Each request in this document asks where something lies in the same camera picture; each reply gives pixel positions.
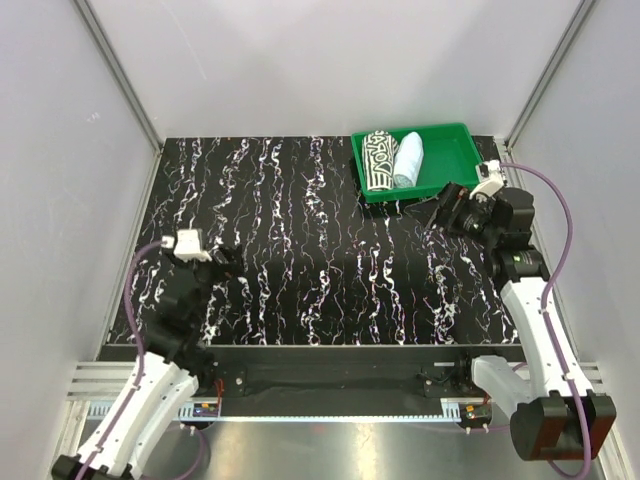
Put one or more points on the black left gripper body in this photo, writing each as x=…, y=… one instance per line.
x=208, y=273

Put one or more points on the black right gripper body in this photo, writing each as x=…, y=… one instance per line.
x=471, y=219

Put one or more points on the light blue towel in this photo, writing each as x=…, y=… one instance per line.
x=408, y=161

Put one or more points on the green white striped towel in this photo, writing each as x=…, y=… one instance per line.
x=378, y=155

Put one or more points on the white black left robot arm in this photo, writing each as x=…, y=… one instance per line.
x=171, y=365

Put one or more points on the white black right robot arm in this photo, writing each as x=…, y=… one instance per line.
x=554, y=414

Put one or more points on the green plastic tray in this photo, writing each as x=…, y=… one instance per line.
x=450, y=155

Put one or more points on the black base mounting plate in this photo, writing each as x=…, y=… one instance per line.
x=342, y=381

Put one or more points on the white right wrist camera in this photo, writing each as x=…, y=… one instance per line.
x=491, y=179

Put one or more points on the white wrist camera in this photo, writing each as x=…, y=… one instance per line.
x=491, y=179
x=186, y=245

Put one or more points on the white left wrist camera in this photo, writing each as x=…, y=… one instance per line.
x=186, y=245

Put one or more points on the left cable junction box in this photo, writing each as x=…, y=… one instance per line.
x=206, y=409

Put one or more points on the cable junction box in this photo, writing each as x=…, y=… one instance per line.
x=478, y=412
x=206, y=409

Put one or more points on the aluminium frame rail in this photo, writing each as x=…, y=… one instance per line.
x=104, y=380

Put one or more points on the right cable junction box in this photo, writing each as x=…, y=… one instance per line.
x=478, y=412

